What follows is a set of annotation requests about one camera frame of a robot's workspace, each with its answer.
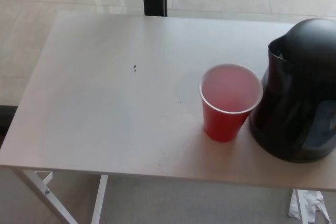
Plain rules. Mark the black electric kettle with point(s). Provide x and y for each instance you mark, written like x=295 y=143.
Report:
x=288 y=119

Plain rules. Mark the red plastic cup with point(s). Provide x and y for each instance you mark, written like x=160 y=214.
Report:
x=225 y=127

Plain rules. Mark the white upright table leg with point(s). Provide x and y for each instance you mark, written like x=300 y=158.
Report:
x=302 y=209
x=99 y=200

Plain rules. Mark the white short table brace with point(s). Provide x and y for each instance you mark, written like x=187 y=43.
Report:
x=47 y=177

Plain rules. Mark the white slanted table leg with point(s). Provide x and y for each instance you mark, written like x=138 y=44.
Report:
x=43 y=189

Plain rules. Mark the white paper strip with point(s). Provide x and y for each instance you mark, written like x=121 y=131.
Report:
x=292 y=205

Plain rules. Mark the white crumpled paper scrap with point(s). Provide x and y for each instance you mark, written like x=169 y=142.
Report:
x=313 y=203

